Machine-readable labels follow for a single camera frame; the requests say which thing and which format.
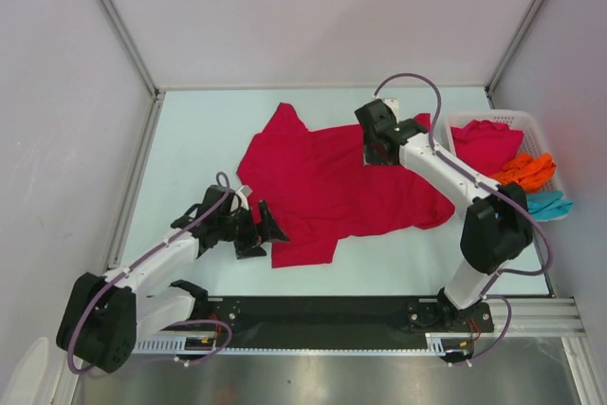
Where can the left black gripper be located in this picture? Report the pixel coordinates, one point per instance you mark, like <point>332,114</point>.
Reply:
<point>267,229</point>

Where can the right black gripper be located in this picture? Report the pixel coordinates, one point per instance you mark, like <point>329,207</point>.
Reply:
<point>370,156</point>

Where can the magenta red t shirt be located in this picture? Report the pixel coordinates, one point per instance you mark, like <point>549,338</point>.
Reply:
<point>319,189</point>
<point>485,145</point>

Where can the white plastic laundry basket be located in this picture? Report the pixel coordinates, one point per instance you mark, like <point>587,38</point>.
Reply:
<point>534,142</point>

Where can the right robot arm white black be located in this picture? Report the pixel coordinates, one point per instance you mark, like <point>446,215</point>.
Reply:
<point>496,227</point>

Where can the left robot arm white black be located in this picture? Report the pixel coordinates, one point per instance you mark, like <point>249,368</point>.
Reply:
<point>107,315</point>

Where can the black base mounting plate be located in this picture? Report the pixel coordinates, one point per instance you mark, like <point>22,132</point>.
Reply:
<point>344,321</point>

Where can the orange t shirt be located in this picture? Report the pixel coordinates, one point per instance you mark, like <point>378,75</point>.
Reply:
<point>528,172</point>

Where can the teal t shirt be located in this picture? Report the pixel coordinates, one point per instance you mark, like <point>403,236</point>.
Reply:
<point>548,206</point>

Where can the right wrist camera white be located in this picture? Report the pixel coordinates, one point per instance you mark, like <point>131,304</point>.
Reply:
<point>392,104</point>

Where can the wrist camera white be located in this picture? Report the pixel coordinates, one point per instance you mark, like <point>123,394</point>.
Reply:
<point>392,104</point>
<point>243,194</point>

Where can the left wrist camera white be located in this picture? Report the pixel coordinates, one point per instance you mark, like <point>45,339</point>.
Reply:
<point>243,194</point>

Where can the white slotted cable duct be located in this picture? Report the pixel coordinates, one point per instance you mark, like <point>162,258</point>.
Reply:
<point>198,346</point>

